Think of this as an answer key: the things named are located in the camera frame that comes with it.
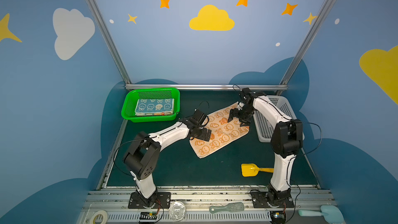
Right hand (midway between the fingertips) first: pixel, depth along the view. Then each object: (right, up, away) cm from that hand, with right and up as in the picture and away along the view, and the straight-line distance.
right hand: (234, 121), depth 92 cm
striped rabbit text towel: (-53, +4, +13) cm, 55 cm away
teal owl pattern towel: (-53, +10, +16) cm, 56 cm away
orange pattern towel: (-6, -8, +7) cm, 12 cm away
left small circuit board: (-46, -44, -19) cm, 66 cm away
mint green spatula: (+41, -42, -20) cm, 62 cm away
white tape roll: (-65, -40, -22) cm, 80 cm away
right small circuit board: (+17, -45, -19) cm, 51 cm away
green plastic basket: (-70, +6, +12) cm, 71 cm away
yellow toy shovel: (+8, -26, -9) cm, 28 cm away
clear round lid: (-31, -38, -25) cm, 54 cm away
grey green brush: (-6, -39, -20) cm, 44 cm away
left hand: (-19, -7, -1) cm, 21 cm away
